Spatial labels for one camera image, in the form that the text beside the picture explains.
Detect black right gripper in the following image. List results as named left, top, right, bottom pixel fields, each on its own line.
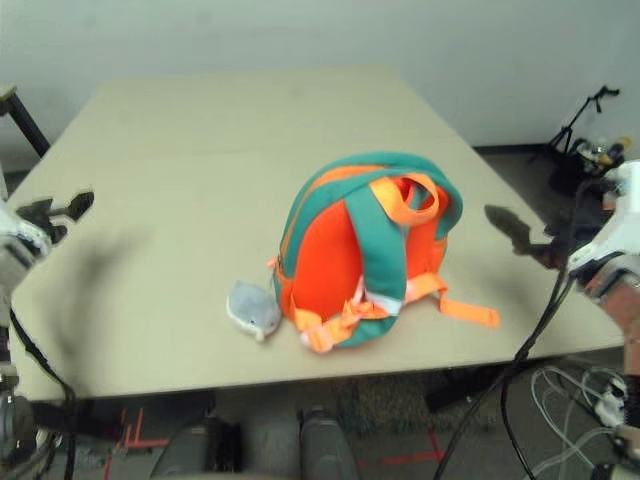
left=483, top=205, right=576, bottom=271

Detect black table base bar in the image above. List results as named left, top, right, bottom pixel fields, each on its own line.
left=423, top=372, right=507, bottom=414

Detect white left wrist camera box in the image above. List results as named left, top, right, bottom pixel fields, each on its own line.
left=0, top=199, right=51, bottom=284

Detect black tripod stand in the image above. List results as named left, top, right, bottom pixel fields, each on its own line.
left=529, top=85, right=621, bottom=166

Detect beige side table black frame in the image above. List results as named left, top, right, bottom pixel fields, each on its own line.
left=0, top=84, right=51, bottom=159

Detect green and orange backpack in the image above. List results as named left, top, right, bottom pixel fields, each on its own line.
left=267, top=150, right=501, bottom=356

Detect white floor cables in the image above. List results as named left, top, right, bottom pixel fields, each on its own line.
left=528, top=367, right=632, bottom=480

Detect black bin with items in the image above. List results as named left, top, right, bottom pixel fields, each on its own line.
left=549, top=137, right=632, bottom=195

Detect grey plush mole keychain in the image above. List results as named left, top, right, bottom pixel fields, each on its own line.
left=227, top=279, right=280, bottom=344

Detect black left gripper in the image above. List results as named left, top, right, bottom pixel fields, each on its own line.
left=17, top=191, right=95, bottom=244

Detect dark grey robot leg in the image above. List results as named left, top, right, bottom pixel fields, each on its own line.
left=149, top=418, right=242, bottom=480
left=298, top=407, right=362, bottom=480

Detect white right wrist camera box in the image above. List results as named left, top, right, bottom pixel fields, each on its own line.
left=567, top=159, right=640, bottom=281

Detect dark grey robot left leg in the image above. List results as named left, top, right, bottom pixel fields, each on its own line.
left=149, top=418, right=242, bottom=480

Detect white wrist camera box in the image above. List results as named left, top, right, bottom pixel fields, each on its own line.
left=567, top=159, right=640, bottom=281
left=0, top=199, right=51, bottom=284

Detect white power strip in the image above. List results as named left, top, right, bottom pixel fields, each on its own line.
left=592, top=379, right=627, bottom=427

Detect dark grey robot right leg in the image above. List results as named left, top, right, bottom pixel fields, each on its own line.
left=298, top=407, right=362, bottom=480

